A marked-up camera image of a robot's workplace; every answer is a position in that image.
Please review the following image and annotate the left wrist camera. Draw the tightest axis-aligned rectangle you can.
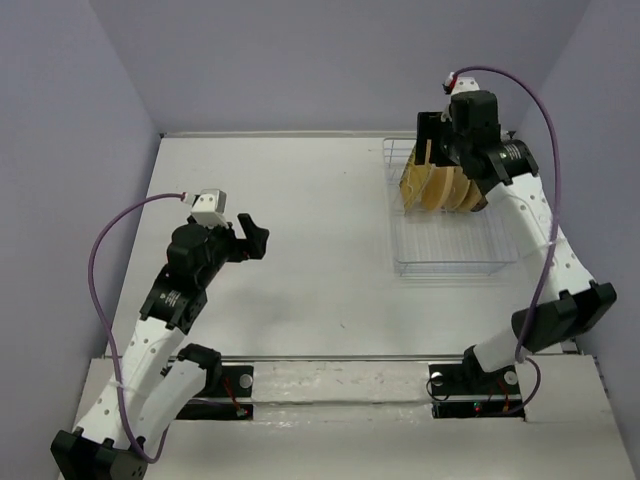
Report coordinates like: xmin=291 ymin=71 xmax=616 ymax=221
xmin=190 ymin=189 xmax=227 ymax=228

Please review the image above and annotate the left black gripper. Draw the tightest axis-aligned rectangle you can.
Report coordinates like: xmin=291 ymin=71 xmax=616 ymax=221
xmin=198 ymin=214 xmax=269 ymax=287

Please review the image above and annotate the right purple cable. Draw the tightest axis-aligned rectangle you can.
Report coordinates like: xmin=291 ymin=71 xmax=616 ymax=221
xmin=442 ymin=65 xmax=560 ymax=415

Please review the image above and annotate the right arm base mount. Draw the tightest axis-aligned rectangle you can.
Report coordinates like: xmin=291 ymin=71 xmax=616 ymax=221
xmin=425 ymin=363 xmax=524 ymax=419

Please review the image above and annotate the white wire dish rack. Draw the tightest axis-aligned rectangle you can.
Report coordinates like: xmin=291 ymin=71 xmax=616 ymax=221
xmin=382 ymin=137 xmax=519 ymax=278

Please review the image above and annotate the peach round plate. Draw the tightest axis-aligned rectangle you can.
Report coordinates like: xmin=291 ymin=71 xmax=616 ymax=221
xmin=420 ymin=166 xmax=455 ymax=211

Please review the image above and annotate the green bamboo-pattern tray plate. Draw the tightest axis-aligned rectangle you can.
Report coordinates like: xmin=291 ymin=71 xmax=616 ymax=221
xmin=399 ymin=147 xmax=435 ymax=214

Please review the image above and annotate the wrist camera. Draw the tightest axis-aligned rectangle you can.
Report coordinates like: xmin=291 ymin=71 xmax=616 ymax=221
xmin=443 ymin=72 xmax=480 ymax=96
xmin=190 ymin=189 xmax=227 ymax=228

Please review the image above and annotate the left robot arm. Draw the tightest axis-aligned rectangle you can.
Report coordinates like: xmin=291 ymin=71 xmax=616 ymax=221
xmin=51 ymin=213 xmax=269 ymax=479

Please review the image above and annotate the purple cable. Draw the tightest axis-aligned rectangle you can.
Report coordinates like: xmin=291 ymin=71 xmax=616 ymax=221
xmin=88 ymin=192 xmax=194 ymax=464
xmin=442 ymin=65 xmax=560 ymax=415

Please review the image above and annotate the small cream calligraphy plate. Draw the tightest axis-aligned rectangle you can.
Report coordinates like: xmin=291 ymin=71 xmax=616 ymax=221
xmin=445 ymin=167 xmax=470 ymax=211

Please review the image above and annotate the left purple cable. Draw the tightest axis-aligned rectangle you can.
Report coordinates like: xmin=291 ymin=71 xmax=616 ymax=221
xmin=88 ymin=192 xmax=194 ymax=464

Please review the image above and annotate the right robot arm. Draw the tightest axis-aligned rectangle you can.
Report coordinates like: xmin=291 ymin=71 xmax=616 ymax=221
xmin=416 ymin=88 xmax=617 ymax=392

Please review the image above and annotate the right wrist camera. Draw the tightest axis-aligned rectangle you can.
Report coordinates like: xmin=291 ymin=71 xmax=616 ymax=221
xmin=443 ymin=72 xmax=480 ymax=96

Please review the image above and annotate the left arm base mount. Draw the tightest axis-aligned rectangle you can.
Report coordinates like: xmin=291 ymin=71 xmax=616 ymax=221
xmin=177 ymin=364 xmax=254 ymax=421

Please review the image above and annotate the beige bird-pattern plate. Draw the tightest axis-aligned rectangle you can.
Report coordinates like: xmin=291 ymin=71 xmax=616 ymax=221
xmin=459 ymin=181 xmax=487 ymax=212

